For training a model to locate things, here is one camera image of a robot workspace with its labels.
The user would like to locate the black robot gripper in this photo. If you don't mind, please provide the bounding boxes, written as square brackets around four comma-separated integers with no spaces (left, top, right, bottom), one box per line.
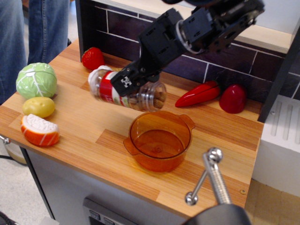
[111,8,185,97]

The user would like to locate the clear jar of almonds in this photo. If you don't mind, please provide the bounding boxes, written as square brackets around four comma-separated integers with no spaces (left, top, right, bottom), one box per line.
[88,65,167,112]

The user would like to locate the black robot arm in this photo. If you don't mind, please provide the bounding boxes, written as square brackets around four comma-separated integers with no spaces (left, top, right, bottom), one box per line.
[111,0,265,97]

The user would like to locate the orange transparent plastic pot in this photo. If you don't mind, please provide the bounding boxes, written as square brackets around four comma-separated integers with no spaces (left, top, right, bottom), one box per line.
[123,111,195,172]

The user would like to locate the tan toy croissant piece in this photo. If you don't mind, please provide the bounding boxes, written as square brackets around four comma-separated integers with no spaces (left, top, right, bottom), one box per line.
[113,68,123,72]

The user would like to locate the red toy chili pepper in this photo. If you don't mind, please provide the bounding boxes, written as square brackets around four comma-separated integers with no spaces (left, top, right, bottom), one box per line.
[175,81,221,107]

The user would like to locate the red toy strawberry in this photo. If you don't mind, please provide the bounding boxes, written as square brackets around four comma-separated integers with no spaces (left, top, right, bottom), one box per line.
[82,47,105,70]

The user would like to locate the red toy bell pepper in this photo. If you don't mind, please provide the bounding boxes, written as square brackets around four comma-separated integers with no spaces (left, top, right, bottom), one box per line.
[219,84,247,114]

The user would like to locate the person legs in jeans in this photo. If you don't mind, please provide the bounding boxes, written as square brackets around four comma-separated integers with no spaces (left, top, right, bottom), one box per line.
[0,0,70,103]

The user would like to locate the green toy cabbage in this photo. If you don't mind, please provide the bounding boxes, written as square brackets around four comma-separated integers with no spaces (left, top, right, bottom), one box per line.
[16,62,57,99]

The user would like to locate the yellow toy potato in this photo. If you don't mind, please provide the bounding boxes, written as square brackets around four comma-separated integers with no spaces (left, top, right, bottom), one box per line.
[22,97,55,118]

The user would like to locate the orange salmon sushi toy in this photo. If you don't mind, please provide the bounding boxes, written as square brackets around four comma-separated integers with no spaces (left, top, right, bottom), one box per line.
[21,114,60,146]

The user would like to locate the white ribbed sink unit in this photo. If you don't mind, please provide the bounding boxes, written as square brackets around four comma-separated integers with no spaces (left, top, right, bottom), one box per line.
[252,95,300,196]

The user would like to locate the grey toy oven front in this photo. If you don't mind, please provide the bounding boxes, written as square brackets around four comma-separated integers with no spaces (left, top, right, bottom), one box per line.
[82,196,139,225]

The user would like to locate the small silver knob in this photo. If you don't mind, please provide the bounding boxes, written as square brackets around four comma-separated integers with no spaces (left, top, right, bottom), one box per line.
[0,136,11,145]

